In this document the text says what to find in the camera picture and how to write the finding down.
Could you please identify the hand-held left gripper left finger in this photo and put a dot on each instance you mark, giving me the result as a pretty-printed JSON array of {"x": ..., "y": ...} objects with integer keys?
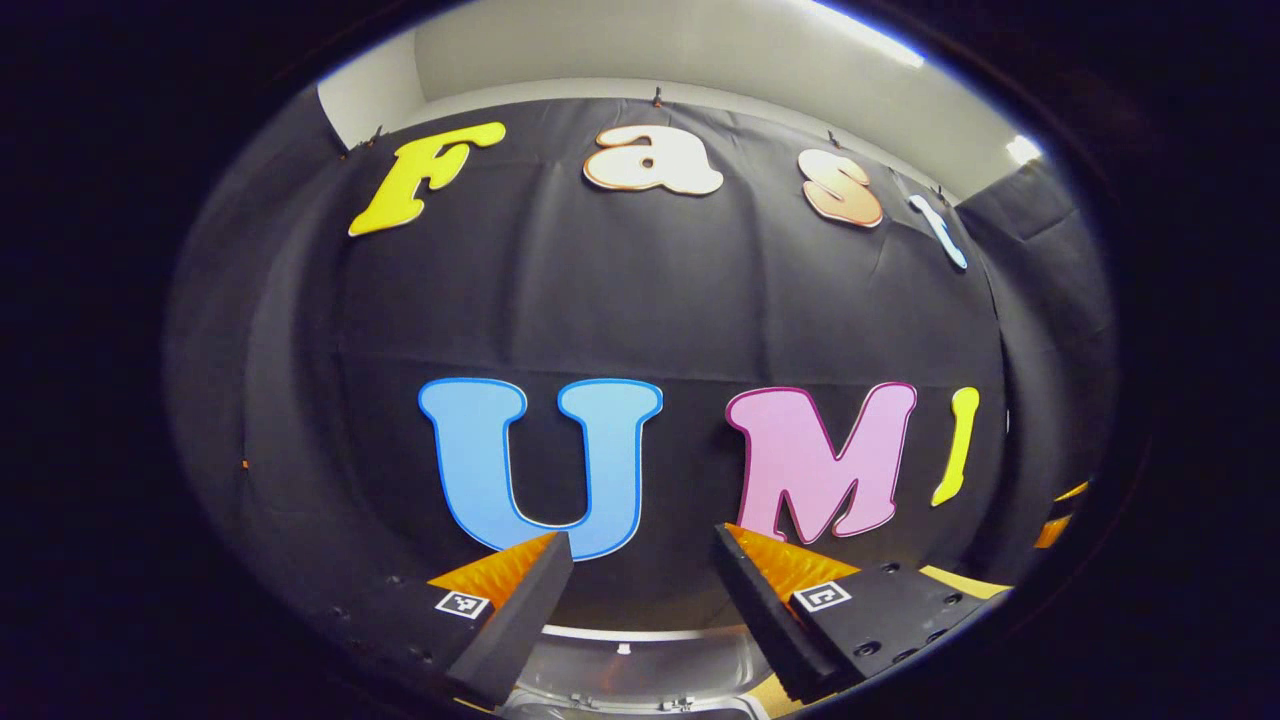
[{"x": 530, "y": 610}]

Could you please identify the small ceiling light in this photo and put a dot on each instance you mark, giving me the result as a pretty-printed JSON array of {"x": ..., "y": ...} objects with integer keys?
[{"x": 1023, "y": 148}]

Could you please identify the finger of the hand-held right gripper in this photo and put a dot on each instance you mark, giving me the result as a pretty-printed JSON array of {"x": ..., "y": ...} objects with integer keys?
[
  {"x": 1074, "y": 491},
  {"x": 1055, "y": 531}
]

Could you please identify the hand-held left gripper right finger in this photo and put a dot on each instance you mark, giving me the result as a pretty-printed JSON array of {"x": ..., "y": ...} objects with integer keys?
[{"x": 765, "y": 620}]

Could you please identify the white desktop garbage bin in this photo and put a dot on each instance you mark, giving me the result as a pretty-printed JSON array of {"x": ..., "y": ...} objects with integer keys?
[{"x": 640, "y": 670}]

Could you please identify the wooden desktop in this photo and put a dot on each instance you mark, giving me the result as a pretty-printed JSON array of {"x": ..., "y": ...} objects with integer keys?
[{"x": 960, "y": 583}]

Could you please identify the black backdrop cloth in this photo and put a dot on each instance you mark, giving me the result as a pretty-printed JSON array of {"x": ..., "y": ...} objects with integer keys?
[{"x": 640, "y": 300}]

